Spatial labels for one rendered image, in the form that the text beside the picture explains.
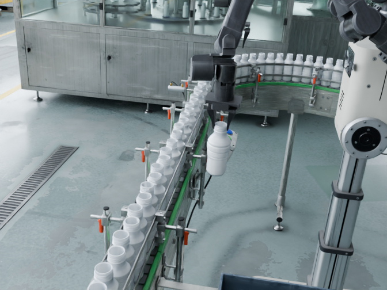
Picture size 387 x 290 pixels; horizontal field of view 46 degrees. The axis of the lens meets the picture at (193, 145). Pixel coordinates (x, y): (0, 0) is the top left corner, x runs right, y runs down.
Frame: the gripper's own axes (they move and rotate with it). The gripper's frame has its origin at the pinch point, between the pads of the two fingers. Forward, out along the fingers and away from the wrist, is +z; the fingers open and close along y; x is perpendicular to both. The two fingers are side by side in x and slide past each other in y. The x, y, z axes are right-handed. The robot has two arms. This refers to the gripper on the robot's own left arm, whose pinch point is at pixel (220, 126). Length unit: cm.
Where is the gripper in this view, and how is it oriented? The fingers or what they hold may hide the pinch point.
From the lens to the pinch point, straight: 135.8
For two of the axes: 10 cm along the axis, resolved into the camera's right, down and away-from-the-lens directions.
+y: 9.7, 1.5, -1.7
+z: -0.6, 8.8, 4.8
